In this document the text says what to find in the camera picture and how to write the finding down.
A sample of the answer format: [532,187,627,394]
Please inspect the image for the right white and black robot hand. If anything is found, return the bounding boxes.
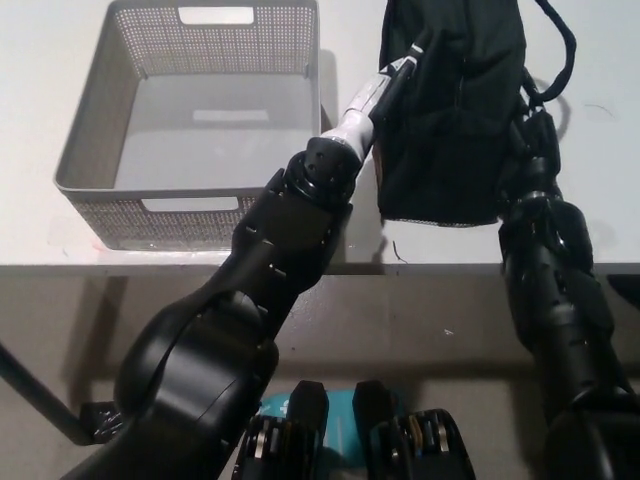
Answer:
[510,92,561,167]

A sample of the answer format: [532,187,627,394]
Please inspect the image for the dark rounded object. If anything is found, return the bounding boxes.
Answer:
[606,273,640,304]

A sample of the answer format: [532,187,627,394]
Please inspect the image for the dark green lunch bag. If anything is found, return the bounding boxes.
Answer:
[374,0,577,230]

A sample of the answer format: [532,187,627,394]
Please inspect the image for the black metal table leg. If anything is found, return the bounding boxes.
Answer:
[0,342,89,447]

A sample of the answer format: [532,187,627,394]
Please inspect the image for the grey perforated plastic basket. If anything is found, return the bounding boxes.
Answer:
[53,0,323,252]

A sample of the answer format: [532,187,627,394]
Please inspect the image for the black and teal robot torso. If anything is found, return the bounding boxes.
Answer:
[234,379,476,480]

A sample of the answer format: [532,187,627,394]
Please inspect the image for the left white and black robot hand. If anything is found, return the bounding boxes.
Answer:
[323,29,430,161]

